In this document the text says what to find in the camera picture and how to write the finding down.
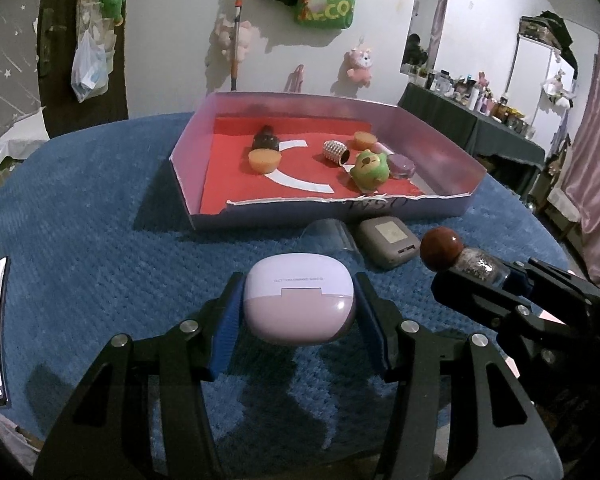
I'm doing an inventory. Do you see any glitter bottle brown ball cap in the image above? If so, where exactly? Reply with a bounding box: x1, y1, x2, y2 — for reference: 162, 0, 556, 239
419, 226, 510, 286

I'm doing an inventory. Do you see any grey square case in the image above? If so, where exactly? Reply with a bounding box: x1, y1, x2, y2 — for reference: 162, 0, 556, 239
355, 216, 420, 270

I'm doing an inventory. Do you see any green frog toy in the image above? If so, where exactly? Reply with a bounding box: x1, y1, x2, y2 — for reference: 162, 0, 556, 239
349, 150, 390, 193

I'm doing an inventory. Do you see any clear plastic cup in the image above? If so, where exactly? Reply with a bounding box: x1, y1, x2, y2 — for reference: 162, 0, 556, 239
300, 219, 362, 263

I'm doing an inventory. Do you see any pink earbuds case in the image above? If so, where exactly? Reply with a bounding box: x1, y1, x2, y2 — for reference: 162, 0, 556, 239
244, 252, 355, 347

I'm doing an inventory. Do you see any pink curtain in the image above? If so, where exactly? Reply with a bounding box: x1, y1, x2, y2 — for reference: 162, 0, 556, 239
562, 44, 600, 286

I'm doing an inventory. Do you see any dark green covered side table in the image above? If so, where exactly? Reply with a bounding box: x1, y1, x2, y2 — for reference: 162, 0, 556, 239
398, 84, 545, 169

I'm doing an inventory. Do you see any purple nail polish bottle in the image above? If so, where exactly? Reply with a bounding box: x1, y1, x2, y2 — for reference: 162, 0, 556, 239
372, 142, 416, 179

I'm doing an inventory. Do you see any blue textured table cover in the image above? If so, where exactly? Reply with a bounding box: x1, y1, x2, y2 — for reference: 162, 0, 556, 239
0, 112, 571, 466

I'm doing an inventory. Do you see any white cabinet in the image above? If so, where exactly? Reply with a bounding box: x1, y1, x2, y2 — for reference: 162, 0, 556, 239
505, 18, 576, 157

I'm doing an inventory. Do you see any orange round cap far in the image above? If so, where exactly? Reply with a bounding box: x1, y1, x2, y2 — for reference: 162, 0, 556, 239
352, 131, 377, 151

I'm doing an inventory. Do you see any orange round cap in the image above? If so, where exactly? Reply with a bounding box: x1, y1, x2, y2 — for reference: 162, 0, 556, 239
352, 131, 377, 151
248, 148, 282, 174

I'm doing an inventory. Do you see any orange round cap near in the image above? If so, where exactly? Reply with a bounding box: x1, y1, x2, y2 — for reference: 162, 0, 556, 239
248, 148, 282, 174

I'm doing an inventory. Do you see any pink plush toy right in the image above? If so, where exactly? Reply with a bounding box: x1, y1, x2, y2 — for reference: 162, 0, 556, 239
347, 48, 373, 88

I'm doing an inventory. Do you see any pink plush toy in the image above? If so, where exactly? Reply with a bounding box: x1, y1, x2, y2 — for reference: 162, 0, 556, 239
214, 16, 254, 63
347, 48, 373, 88

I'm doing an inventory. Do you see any black small bottle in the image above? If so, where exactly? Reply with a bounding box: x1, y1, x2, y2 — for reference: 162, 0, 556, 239
251, 125, 280, 152

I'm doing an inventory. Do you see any pink cardboard tray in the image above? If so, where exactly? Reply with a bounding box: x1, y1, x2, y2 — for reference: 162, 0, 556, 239
170, 92, 486, 230

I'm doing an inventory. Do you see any red paper liner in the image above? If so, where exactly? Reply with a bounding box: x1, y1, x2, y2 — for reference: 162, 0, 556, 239
198, 116, 426, 216

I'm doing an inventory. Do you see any dark wooden door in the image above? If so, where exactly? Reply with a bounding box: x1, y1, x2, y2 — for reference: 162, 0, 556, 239
36, 0, 129, 139

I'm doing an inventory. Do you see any white plastic bag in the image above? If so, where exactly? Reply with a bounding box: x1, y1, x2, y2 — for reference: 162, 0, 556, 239
71, 30, 109, 103

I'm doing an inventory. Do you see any pink plush toy left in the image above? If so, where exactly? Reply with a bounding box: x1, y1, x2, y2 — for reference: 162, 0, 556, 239
214, 16, 254, 63

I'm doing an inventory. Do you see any orange handled stick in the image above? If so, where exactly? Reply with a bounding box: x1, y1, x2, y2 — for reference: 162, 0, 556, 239
230, 0, 242, 92

